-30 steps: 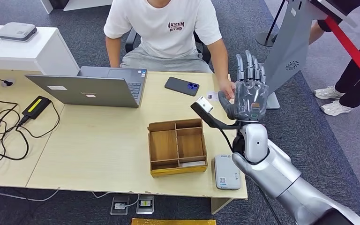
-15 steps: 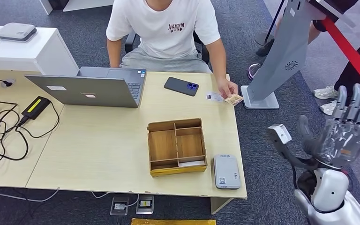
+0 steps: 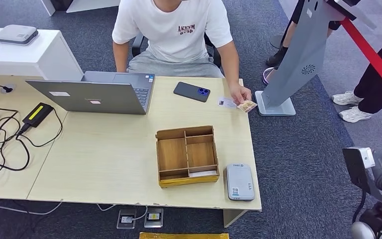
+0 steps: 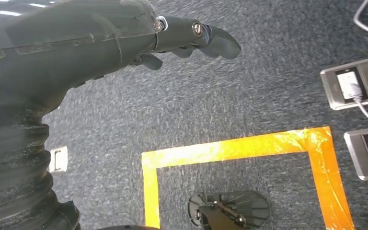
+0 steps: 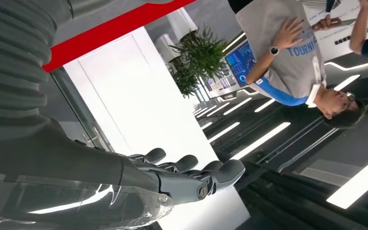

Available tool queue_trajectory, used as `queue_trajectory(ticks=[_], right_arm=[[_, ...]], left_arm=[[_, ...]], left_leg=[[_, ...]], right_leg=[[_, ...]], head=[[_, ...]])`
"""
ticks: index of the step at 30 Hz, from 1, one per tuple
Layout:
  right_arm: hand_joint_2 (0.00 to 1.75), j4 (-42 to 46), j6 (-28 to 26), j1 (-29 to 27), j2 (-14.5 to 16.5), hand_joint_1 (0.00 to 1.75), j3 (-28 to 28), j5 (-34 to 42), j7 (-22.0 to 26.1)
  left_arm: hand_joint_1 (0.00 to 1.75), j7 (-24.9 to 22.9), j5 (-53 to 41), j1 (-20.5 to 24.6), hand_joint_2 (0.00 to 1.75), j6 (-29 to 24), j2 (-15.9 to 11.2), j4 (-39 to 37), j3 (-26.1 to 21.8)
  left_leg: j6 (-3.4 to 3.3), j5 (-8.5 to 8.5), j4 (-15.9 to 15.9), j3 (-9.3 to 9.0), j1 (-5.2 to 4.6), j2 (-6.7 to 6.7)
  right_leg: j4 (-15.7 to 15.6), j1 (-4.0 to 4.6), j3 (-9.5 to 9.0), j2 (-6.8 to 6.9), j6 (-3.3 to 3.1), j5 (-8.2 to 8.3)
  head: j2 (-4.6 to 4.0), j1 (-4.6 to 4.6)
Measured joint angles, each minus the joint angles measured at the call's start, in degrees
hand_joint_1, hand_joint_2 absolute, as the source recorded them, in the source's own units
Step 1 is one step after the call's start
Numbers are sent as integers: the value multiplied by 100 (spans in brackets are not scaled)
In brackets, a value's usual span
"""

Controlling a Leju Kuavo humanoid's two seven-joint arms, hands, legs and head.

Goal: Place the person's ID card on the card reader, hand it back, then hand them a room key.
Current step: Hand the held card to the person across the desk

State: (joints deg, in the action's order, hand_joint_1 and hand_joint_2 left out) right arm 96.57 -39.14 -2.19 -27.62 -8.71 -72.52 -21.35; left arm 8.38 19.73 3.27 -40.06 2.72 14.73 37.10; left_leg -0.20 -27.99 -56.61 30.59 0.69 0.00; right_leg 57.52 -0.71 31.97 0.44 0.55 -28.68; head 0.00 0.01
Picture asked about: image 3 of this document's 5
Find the person's left hand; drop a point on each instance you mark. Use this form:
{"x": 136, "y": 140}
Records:
{"x": 241, "y": 93}

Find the patterned room key card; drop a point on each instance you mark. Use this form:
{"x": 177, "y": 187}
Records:
{"x": 247, "y": 106}

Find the white ID card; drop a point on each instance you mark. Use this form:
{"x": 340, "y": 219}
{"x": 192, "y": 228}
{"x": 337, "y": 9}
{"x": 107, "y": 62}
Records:
{"x": 225, "y": 103}

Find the wooden compartment box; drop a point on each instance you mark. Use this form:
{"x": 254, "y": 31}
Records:
{"x": 171, "y": 153}

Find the person's left forearm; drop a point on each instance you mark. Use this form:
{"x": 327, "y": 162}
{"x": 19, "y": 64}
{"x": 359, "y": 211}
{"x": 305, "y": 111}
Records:
{"x": 230, "y": 64}

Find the person's right forearm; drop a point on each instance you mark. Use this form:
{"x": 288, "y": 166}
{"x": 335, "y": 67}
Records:
{"x": 121, "y": 57}

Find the seated person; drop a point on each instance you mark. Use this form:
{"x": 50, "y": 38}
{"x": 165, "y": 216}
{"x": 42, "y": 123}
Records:
{"x": 177, "y": 43}

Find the white card reader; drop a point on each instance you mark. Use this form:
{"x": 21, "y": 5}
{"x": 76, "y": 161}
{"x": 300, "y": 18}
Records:
{"x": 240, "y": 181}

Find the round purple-rimmed disc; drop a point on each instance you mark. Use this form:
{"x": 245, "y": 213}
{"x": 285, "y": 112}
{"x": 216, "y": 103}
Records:
{"x": 265, "y": 77}

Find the dark smartphone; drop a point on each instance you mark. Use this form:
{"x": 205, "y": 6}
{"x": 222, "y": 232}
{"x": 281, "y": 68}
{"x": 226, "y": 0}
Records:
{"x": 188, "y": 90}

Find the grey kiosk stand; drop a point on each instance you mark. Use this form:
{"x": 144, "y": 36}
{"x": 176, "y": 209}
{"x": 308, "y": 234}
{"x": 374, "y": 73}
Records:
{"x": 294, "y": 66}

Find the grey round floor base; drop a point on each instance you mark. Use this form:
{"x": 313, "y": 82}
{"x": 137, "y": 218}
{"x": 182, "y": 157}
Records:
{"x": 275, "y": 41}

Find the black office chair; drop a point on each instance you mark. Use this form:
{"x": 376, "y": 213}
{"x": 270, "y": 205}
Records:
{"x": 137, "y": 44}

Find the desk leg panel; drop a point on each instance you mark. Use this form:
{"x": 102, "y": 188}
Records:
{"x": 232, "y": 219}

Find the red barrier belt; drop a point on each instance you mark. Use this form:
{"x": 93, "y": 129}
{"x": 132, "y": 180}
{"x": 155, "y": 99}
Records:
{"x": 372, "y": 56}

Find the grey laptop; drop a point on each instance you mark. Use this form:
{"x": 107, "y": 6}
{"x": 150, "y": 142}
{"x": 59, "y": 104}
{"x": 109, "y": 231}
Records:
{"x": 89, "y": 95}

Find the silver floor socket yellow label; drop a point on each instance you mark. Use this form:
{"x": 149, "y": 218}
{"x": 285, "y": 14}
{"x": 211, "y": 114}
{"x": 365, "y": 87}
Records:
{"x": 153, "y": 223}

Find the white furniture panel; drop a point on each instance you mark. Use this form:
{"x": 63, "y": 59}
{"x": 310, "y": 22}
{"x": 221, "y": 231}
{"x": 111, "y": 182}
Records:
{"x": 92, "y": 5}

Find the silver floor socket with plug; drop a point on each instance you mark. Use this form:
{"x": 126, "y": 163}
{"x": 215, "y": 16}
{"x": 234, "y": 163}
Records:
{"x": 121, "y": 222}

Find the white cabinet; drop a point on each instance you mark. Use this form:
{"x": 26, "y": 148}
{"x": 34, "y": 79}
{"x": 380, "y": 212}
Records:
{"x": 46, "y": 56}

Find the black power adapter yellow label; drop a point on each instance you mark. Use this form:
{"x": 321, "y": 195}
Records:
{"x": 37, "y": 114}

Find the grey flat device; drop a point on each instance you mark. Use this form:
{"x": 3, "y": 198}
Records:
{"x": 15, "y": 33}

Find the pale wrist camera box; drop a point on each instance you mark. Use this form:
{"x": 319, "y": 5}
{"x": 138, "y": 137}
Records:
{"x": 367, "y": 158}

